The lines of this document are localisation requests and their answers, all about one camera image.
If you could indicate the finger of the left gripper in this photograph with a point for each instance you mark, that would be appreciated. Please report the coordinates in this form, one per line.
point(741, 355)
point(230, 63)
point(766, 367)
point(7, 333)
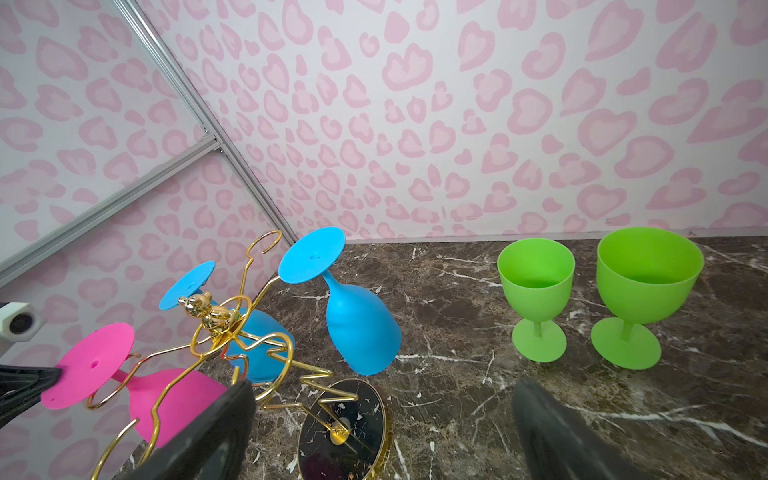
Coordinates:
point(22, 388)

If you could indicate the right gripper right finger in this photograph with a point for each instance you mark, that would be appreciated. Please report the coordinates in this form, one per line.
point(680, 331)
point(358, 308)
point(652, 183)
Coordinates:
point(557, 444)

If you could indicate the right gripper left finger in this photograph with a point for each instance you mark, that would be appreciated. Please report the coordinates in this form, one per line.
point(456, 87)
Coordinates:
point(213, 446)

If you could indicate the pink wine glass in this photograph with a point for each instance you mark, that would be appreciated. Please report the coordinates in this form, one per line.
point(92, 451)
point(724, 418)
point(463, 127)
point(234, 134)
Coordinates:
point(99, 357)

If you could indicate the green wine glass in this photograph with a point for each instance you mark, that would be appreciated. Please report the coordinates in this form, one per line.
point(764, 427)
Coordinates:
point(644, 275)
point(537, 278)

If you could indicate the green wine glass front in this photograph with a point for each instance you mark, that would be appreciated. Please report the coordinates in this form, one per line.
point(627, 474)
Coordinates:
point(644, 275)

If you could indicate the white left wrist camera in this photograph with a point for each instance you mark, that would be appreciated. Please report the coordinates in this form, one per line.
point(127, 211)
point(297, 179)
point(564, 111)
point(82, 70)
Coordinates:
point(20, 322)

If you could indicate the left aluminium frame beam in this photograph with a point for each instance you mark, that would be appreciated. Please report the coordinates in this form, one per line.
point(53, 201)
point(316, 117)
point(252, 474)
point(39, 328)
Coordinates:
point(134, 16)

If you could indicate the gold wire wine glass rack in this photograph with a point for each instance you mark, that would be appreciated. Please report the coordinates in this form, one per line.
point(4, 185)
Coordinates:
point(346, 430)

